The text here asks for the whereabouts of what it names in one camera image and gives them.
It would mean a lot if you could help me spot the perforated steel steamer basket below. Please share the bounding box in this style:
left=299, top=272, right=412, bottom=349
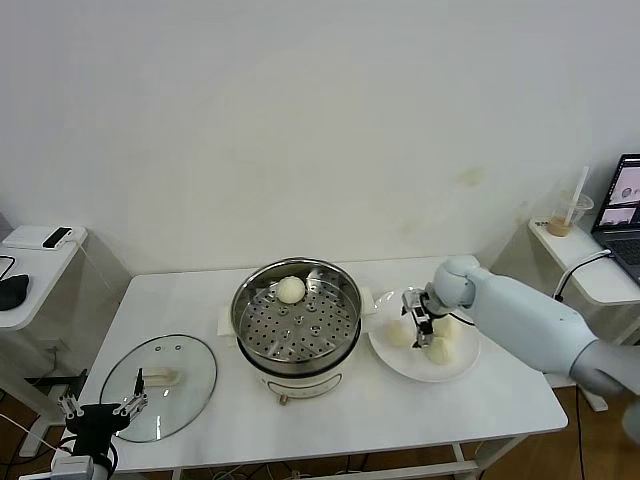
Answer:
left=230, top=257, right=365, bottom=376

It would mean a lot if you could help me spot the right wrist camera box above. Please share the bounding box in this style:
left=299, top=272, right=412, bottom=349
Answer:
left=399, top=291, right=432, bottom=321

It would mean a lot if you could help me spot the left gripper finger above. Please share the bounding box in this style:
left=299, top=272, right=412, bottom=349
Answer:
left=56, top=392, right=84, bottom=419
left=112, top=368, right=150, bottom=417

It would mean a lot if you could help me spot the white steamed baozi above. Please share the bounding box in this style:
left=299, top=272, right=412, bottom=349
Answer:
left=433, top=317, right=464, bottom=342
left=382, top=321, right=416, bottom=349
left=423, top=335, right=457, bottom=366
left=276, top=276, right=306, bottom=305

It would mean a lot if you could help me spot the white table frame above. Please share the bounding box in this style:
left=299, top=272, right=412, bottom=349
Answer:
left=169, top=433, right=531, bottom=480

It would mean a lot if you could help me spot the black smartphone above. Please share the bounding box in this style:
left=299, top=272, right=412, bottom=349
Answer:
left=42, top=227, right=75, bottom=250

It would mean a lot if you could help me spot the white round plate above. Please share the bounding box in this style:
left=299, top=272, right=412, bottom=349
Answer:
left=368, top=286, right=482, bottom=384

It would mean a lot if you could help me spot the clear plastic drink cup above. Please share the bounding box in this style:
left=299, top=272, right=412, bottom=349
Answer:
left=545, top=192, right=595, bottom=239

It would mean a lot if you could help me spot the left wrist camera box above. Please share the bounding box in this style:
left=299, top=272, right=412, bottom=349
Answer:
left=49, top=457, right=96, bottom=480

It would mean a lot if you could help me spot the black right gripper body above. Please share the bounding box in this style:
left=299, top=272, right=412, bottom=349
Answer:
left=413, top=309, right=436, bottom=337

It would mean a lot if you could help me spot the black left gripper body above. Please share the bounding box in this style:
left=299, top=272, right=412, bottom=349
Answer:
left=64, top=403, right=131, bottom=455

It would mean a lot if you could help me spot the white side table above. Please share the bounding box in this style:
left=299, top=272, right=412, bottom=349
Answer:
left=528, top=218, right=640, bottom=414
left=0, top=225, right=91, bottom=457

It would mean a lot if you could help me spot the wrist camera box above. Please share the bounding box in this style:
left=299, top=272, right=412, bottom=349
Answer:
left=49, top=457, right=96, bottom=480
left=399, top=291, right=432, bottom=321

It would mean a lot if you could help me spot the black computer mouse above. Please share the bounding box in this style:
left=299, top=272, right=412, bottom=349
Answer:
left=0, top=274, right=32, bottom=311

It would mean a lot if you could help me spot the glass lid cream handle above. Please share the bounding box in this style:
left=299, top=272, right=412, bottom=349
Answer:
left=99, top=333, right=220, bottom=444

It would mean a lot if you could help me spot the dark grey laptop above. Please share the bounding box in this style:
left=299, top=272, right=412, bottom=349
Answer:
left=590, top=153, right=640, bottom=287

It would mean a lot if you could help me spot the flat white box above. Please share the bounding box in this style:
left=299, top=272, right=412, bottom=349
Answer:
left=3, top=225, right=87, bottom=251

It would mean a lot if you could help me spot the black floor bar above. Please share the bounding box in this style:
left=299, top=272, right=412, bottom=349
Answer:
left=24, top=369, right=90, bottom=389

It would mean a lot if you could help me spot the white electric cooker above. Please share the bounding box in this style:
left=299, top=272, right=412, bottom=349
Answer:
left=215, top=288, right=377, bottom=407

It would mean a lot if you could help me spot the black laptop charger cable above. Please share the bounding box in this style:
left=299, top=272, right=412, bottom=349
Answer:
left=552, top=249, right=614, bottom=480

